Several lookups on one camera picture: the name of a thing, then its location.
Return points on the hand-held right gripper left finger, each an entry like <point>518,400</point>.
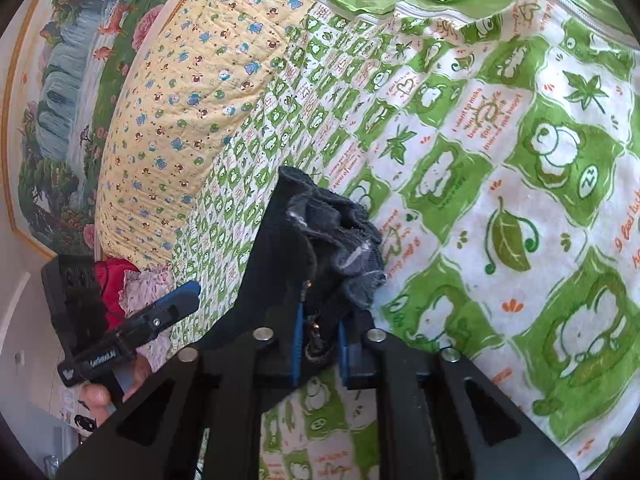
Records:
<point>298,345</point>

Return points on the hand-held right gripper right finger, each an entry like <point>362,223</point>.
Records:
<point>344,355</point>

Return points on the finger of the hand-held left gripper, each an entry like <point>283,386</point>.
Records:
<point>172,302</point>

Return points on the black pants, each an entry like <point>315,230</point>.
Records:
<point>280,240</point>

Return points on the person's left hand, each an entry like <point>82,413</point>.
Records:
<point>136,380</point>

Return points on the pink floral ruffled cloth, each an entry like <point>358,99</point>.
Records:
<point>147,290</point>

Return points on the red cloth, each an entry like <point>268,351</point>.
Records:
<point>111,280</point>

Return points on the green frog printed bedsheet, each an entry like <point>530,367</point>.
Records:
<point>450,210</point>

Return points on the yellow quilted printed blanket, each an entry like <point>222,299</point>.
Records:
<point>200,110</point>

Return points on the landscape wall painting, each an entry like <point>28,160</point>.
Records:
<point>65,110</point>

